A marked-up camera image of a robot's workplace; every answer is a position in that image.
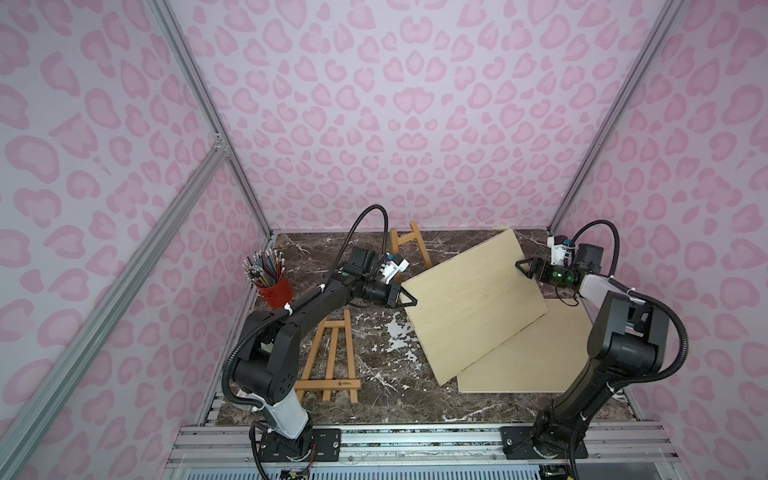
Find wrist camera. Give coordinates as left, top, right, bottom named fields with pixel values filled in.
left=379, top=254, right=409, bottom=284
left=547, top=235, right=576, bottom=267

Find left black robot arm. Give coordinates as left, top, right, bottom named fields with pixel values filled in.
left=221, top=246, right=418, bottom=462

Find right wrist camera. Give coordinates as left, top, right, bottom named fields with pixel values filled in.
left=547, top=235, right=576, bottom=267

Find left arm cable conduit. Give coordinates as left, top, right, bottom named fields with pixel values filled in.
left=220, top=203, right=391, bottom=480

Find plywood board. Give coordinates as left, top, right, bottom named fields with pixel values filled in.
left=403, top=230, right=548, bottom=385
left=457, top=299, right=592, bottom=394

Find red metal bucket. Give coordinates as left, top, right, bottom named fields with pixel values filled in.
left=256, top=274, right=295, bottom=309

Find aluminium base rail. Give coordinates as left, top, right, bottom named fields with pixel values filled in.
left=162, top=422, right=688, bottom=479

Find wooden easel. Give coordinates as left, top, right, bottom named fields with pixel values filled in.
left=388, top=220, right=434, bottom=271
left=294, top=309, right=362, bottom=404

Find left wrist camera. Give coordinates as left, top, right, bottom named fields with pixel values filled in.
left=379, top=254, right=409, bottom=284

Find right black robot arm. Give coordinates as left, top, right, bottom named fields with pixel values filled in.
left=501, top=236, right=670, bottom=460

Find coloured pencils bundle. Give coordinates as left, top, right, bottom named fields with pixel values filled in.
left=242, top=249, right=286, bottom=288

